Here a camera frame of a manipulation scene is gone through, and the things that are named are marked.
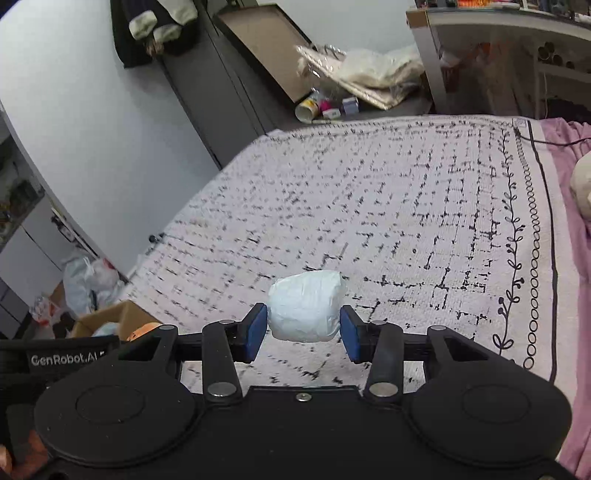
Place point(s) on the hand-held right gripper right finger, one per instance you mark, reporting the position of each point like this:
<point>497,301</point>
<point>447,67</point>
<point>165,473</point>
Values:
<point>352,336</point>

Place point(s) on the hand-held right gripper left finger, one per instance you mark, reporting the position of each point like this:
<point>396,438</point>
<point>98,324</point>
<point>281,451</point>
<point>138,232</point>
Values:
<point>256,332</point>

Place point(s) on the white soft packet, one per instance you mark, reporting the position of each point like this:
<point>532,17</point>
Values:
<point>307,307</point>

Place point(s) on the brown cardboard box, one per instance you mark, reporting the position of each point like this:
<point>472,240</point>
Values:
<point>115,316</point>

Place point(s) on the burger squishy toy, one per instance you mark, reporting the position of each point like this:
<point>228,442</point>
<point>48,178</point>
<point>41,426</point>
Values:
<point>144,330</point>

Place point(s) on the pink-print plastic bag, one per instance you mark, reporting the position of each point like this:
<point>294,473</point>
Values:
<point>46,311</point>

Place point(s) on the grey-white plastic bag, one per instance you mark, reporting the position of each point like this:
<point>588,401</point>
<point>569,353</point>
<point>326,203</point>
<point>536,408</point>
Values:
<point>90,281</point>

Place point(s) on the white black-patterned blanket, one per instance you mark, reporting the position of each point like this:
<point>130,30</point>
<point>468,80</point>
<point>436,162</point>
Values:
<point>369,207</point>

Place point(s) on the small pink item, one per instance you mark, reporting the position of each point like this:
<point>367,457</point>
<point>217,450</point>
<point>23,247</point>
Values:
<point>328,111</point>

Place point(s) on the paper cup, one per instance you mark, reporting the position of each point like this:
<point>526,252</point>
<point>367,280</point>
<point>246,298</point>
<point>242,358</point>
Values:
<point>308,108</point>

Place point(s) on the small pale box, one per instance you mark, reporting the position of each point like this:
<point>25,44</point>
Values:
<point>351,106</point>

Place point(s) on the clear bag with white fabric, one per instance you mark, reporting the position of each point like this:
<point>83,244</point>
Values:
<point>378,97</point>

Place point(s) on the grey wardrobe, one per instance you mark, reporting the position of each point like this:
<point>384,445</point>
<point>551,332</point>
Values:
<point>221,92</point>

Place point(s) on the cream cloth bag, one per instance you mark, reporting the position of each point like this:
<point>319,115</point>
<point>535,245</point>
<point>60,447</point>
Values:
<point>383,64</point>

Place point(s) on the pastel fluffy quilt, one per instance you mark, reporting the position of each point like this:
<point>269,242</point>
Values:
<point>582,184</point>

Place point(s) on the pink bed sheet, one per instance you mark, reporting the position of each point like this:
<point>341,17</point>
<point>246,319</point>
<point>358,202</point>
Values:
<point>565,138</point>

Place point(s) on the hanging dark clothes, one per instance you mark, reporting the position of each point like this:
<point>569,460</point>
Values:
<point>147,27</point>

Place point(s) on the white desk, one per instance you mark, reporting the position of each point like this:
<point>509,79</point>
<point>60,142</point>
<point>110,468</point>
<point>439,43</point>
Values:
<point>485,21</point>

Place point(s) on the cardboard tubes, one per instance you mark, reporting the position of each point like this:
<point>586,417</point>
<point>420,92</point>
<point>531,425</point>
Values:
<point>554,55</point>

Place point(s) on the black picture frame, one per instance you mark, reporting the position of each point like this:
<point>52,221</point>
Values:
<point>270,46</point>

